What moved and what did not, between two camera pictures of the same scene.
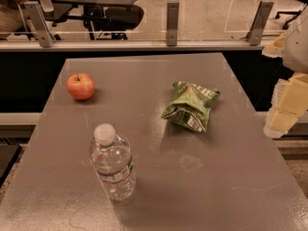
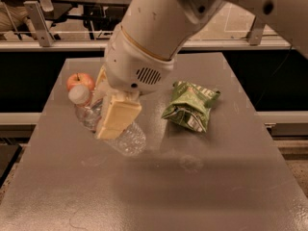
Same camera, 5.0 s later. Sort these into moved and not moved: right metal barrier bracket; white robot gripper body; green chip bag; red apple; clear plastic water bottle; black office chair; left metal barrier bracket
Moved: white robot gripper body; clear plastic water bottle
Not moved: red apple; right metal barrier bracket; green chip bag; black office chair; left metal barrier bracket
